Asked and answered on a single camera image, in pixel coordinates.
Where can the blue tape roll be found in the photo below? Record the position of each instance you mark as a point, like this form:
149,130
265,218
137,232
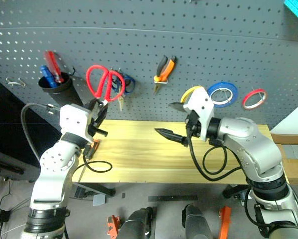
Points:
232,87

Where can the black cup holder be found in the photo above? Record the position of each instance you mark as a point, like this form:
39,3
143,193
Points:
64,92

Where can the black steel ruler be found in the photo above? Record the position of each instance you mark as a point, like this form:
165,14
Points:
172,198

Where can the grey square pad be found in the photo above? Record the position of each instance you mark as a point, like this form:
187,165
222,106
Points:
99,200

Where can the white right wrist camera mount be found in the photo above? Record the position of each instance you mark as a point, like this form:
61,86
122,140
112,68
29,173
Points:
201,102

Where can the brown cardboard box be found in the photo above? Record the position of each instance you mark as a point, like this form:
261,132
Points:
296,169

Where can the black power adapter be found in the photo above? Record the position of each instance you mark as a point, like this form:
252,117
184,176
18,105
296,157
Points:
5,215

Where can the dark rounded shape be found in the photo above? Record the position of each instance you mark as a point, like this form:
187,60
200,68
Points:
137,224
195,221

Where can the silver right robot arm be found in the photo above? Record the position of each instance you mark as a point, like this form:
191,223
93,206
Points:
253,149

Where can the white board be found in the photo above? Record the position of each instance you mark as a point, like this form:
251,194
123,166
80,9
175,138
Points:
293,122

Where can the orange and black pliers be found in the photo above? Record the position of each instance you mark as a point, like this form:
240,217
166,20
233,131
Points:
169,67

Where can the small black hook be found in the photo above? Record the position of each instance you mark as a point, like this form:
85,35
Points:
74,71

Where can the small orange tool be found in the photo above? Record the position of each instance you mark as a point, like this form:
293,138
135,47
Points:
96,145

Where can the orange bar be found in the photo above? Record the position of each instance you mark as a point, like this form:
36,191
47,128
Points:
225,221

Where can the red tape roll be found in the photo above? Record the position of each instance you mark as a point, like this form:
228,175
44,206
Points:
248,105

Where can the yellow tape roll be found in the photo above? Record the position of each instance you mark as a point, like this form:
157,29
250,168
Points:
186,94

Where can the dark furniture piece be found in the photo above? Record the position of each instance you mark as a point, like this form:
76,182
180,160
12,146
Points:
7,119

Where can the teal ribbed object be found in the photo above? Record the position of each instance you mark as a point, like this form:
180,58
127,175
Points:
297,7

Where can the dark grey metal pegboard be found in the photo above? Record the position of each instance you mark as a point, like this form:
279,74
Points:
139,37

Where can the orange and black clamp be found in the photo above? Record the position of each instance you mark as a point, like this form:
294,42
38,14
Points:
113,225

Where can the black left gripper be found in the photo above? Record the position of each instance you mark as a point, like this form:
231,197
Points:
93,125

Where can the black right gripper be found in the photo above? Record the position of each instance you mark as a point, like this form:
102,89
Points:
194,127

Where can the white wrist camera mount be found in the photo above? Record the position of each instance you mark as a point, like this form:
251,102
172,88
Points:
74,119
201,102

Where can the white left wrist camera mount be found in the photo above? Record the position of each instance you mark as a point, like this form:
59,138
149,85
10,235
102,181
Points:
74,119

